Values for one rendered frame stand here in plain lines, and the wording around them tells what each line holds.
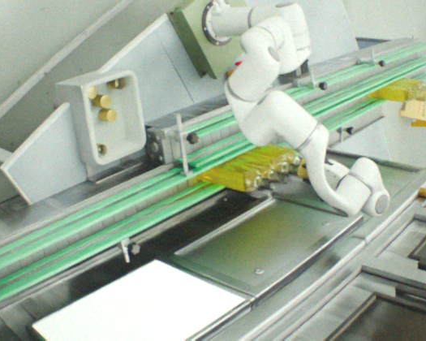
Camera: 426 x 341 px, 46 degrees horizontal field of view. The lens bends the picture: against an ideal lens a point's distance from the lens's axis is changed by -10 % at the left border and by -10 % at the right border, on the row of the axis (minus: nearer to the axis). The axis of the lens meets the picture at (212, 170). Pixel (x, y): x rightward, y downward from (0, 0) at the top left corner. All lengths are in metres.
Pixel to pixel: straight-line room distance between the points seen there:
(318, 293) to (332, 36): 1.35
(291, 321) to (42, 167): 0.75
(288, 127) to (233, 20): 0.51
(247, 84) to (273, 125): 0.13
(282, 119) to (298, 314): 0.43
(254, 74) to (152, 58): 0.47
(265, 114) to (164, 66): 0.54
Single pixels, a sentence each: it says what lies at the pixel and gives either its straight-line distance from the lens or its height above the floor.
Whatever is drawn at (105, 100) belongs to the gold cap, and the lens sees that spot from 1.44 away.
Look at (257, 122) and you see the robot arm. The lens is 1.20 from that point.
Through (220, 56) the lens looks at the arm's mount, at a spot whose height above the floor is 0.82.
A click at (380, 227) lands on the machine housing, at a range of 1.48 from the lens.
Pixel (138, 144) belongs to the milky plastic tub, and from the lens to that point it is 1.50.
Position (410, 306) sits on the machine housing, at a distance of 1.23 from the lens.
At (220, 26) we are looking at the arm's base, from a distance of 1.63.
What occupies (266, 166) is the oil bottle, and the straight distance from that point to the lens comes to 1.50.
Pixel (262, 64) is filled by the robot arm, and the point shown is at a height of 1.23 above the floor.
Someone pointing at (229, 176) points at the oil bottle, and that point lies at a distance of 1.50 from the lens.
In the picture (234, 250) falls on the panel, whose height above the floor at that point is 1.12.
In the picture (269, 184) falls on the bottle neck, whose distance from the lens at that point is 1.43.
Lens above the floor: 2.01
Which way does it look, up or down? 44 degrees down
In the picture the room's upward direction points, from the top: 104 degrees clockwise
